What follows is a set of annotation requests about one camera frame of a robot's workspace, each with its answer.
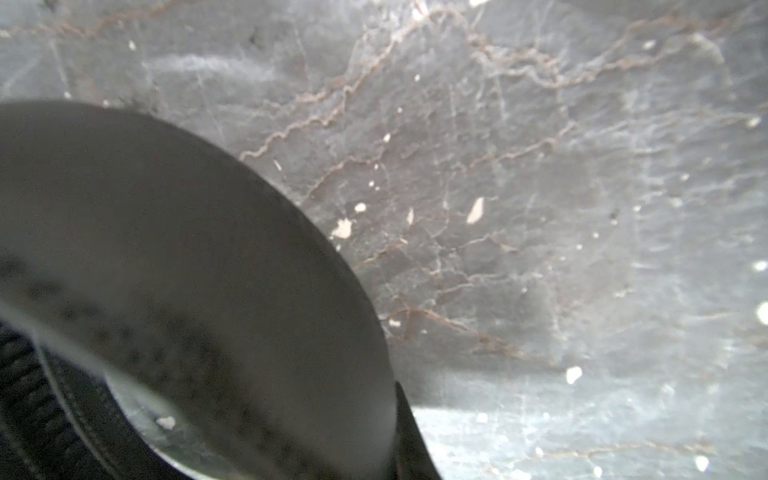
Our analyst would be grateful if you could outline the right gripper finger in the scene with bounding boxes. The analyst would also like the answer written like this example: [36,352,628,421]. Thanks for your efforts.
[395,382,442,480]

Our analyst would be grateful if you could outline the black belt with dark buckle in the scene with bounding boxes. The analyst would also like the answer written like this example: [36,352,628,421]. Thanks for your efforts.
[1,101,397,479]

